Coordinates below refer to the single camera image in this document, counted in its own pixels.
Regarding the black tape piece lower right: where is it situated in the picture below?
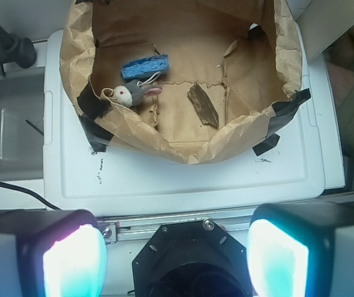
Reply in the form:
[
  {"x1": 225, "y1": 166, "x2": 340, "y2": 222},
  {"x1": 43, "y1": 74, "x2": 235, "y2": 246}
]
[{"x1": 253, "y1": 134, "x2": 280, "y2": 157}]

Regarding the white plastic bin lid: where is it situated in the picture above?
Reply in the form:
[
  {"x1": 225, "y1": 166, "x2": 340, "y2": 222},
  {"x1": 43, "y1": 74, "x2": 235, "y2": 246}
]
[{"x1": 43, "y1": 31, "x2": 326, "y2": 217}]

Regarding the clear plastic tub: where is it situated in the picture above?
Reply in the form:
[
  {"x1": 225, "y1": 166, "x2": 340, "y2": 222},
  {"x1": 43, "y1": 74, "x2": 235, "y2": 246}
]
[{"x1": 0, "y1": 67, "x2": 45, "y2": 181}]

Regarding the metal rail with screws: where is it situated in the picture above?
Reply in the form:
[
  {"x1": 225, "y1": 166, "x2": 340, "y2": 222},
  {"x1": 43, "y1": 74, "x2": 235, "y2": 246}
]
[{"x1": 98, "y1": 215, "x2": 251, "y2": 244}]

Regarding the black tape strip left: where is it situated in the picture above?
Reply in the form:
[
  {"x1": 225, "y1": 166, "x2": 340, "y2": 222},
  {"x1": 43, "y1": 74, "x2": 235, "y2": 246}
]
[{"x1": 77, "y1": 82, "x2": 114, "y2": 152}]

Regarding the black tape strip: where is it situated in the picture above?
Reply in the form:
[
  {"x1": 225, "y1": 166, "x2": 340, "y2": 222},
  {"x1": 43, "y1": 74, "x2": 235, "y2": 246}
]
[
  {"x1": 77, "y1": 82, "x2": 114, "y2": 152},
  {"x1": 267, "y1": 88, "x2": 311, "y2": 138}
]

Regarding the black cable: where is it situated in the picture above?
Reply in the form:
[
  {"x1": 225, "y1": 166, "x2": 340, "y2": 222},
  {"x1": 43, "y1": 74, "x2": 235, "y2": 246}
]
[{"x1": 0, "y1": 175, "x2": 63, "y2": 212}]

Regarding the dark gray faucet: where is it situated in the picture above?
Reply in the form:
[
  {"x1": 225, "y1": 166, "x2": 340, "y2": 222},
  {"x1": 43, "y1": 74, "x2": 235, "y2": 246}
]
[{"x1": 0, "y1": 26, "x2": 37, "y2": 77}]

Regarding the black octagonal camera mount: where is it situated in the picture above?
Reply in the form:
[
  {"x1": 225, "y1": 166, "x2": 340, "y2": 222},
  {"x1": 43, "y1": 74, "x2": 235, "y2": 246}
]
[{"x1": 132, "y1": 222, "x2": 253, "y2": 296}]

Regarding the gray plush bunny toy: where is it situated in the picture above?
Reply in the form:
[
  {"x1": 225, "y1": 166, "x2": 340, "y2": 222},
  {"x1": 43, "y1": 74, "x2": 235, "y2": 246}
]
[{"x1": 101, "y1": 80, "x2": 163, "y2": 108}]

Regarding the black tape strip right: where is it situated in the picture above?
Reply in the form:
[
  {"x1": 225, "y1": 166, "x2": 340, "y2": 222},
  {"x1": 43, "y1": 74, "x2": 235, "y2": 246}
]
[{"x1": 267, "y1": 88, "x2": 311, "y2": 138}]

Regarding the blue sponge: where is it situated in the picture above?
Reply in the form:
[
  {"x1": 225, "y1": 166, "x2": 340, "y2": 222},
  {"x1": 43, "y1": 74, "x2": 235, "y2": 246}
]
[{"x1": 120, "y1": 54, "x2": 170, "y2": 80}]

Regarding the brown paper bag liner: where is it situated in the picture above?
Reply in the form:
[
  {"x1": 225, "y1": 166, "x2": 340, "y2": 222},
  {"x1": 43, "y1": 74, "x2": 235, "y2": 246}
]
[{"x1": 60, "y1": 1, "x2": 304, "y2": 165}]

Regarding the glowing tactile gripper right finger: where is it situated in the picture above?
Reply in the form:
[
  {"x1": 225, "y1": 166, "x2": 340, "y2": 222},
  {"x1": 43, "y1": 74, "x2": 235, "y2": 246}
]
[{"x1": 247, "y1": 202, "x2": 354, "y2": 296}]

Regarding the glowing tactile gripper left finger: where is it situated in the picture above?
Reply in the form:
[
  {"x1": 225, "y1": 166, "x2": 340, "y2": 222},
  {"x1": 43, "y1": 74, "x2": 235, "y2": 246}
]
[{"x1": 0, "y1": 210, "x2": 107, "y2": 296}]

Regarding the brown wood bark piece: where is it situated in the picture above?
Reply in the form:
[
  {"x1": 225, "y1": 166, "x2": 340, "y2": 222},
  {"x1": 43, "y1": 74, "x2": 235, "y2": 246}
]
[{"x1": 187, "y1": 82, "x2": 219, "y2": 128}]

